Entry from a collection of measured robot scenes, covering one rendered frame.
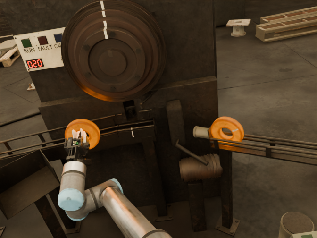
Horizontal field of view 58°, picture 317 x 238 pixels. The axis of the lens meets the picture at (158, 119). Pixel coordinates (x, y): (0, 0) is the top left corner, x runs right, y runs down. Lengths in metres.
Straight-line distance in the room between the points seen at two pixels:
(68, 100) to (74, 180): 0.59
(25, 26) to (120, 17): 0.50
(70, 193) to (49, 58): 0.72
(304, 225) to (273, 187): 0.86
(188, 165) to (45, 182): 0.72
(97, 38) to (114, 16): 0.12
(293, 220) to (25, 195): 1.19
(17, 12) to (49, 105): 0.47
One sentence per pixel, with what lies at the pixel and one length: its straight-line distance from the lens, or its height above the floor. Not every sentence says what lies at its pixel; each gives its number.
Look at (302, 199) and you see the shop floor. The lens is 2.11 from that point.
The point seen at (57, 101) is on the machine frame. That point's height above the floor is 0.87.
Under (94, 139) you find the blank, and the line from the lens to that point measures 1.35.
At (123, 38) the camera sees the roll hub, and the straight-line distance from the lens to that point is 1.21.
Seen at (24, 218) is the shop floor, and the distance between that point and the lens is 2.35.
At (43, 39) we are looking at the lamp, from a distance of 1.51.
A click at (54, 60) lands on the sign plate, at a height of 1.10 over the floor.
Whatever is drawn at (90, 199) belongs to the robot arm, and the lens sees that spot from 1.22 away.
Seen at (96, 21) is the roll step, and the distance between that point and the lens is 1.26.
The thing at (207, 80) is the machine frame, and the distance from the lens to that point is 1.52.
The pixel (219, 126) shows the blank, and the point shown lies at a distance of 1.38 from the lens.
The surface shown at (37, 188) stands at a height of 0.60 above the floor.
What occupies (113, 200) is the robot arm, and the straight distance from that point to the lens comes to 1.09.
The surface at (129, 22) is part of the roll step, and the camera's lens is 1.25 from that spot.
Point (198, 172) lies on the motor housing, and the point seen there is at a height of 0.50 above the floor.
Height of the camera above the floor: 1.53
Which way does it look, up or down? 32 degrees down
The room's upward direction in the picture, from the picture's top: 10 degrees counter-clockwise
